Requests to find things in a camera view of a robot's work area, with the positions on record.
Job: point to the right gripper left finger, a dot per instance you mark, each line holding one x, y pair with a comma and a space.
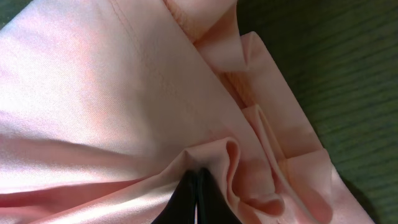
180, 209

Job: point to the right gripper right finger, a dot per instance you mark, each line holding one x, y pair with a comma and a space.
212, 206

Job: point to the pink printed shirt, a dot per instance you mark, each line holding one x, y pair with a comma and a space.
106, 104

